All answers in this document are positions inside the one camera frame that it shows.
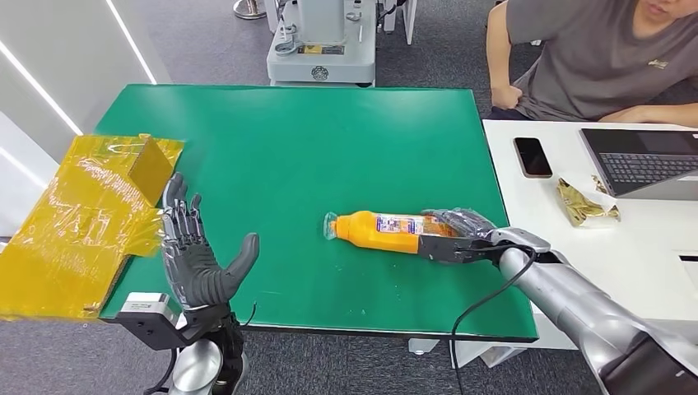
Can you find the person's left hand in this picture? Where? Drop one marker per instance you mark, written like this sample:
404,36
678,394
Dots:
630,115

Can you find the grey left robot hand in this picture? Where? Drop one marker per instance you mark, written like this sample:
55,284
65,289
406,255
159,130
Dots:
199,272

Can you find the person's right hand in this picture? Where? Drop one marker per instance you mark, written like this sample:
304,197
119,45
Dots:
507,97

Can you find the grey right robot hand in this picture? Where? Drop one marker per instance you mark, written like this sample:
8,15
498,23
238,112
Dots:
469,223

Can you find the orange plastic bottle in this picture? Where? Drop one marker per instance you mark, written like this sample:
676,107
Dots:
371,231

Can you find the grey laptop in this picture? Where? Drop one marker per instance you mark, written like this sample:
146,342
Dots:
643,163

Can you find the black smartphone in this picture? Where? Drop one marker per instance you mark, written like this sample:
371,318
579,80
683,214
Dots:
533,157

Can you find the person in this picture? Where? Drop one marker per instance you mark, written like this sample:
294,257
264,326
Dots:
594,60

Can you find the gold snack wrapper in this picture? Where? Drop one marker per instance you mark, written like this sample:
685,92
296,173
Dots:
581,207

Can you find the white table leg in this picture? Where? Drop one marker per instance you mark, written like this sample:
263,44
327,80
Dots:
409,22

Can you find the yellow film wrapped cardboard box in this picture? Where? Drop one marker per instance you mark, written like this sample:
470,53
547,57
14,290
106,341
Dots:
76,229

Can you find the green table mat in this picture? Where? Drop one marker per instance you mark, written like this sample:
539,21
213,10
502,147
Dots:
305,152

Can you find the grey wheeled machine base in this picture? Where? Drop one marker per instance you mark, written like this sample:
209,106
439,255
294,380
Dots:
322,60

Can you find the chrome chair base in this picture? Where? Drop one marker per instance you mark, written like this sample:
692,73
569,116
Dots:
248,11

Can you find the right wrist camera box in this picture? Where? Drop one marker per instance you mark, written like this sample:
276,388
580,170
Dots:
447,250

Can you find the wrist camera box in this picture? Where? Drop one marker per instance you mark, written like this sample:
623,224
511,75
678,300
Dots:
447,250
147,321

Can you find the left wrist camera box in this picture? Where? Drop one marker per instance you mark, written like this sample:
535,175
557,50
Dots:
147,321

